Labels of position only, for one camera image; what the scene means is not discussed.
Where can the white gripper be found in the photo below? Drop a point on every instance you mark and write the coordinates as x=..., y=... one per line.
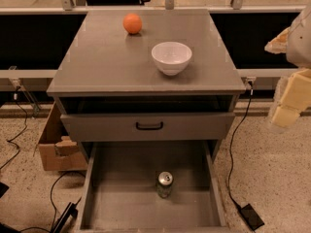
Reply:
x=300, y=47

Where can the grey drawer cabinet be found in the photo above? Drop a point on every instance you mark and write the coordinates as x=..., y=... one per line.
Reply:
x=110, y=72

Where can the closed grey top drawer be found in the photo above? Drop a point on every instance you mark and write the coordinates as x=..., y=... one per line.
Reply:
x=147, y=127

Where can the open grey middle drawer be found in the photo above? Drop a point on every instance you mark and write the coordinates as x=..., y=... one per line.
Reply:
x=120, y=190

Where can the white ceramic bowl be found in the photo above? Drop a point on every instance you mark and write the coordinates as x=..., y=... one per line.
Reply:
x=171, y=58

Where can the black power adapter right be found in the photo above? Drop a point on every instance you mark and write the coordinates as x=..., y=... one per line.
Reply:
x=251, y=217

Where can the orange fruit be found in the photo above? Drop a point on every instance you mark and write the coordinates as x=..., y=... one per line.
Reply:
x=132, y=23

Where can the brown cardboard box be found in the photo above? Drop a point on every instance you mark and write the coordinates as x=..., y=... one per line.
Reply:
x=58, y=152

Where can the black device bottom left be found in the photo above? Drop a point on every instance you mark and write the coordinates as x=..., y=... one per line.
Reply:
x=70, y=210

